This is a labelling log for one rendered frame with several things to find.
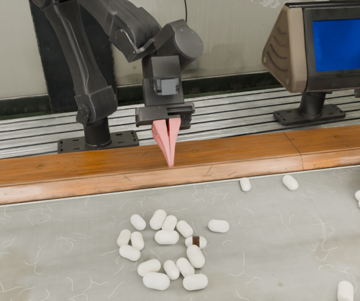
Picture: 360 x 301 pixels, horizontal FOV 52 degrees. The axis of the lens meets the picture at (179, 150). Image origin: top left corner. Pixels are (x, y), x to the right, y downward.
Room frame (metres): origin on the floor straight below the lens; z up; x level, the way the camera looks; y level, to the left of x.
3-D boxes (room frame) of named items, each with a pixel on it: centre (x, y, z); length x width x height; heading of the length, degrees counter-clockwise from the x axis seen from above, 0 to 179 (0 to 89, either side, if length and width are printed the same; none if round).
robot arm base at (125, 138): (0.79, 0.21, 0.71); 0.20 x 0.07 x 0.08; 105
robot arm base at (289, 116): (0.94, -0.37, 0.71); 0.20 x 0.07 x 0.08; 105
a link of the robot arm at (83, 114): (0.79, 0.20, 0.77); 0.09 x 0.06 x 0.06; 139
